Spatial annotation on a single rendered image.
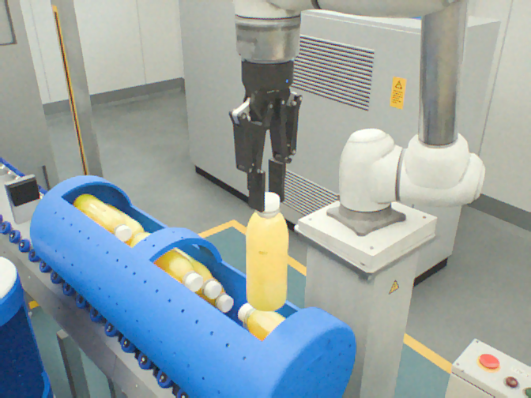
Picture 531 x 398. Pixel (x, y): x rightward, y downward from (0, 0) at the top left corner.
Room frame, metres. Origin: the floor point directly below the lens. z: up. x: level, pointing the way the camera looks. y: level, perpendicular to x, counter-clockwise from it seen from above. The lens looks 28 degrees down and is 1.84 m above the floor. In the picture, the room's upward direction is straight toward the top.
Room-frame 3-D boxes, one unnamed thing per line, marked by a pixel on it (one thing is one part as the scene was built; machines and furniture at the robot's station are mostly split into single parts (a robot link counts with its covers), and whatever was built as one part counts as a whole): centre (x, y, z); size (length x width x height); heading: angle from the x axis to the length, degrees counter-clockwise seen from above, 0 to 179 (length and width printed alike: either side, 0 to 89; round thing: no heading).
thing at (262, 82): (0.72, 0.00, 1.63); 0.08 x 0.07 x 0.09; 135
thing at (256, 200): (0.70, 0.01, 1.48); 0.03 x 0.01 x 0.07; 45
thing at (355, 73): (3.20, -0.24, 0.72); 2.15 x 0.54 x 1.45; 40
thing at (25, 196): (1.54, 0.83, 1.00); 0.10 x 0.04 x 0.15; 135
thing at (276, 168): (0.74, -0.02, 1.48); 0.03 x 0.01 x 0.07; 45
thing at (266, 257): (0.72, 0.00, 1.34); 0.07 x 0.07 x 0.20
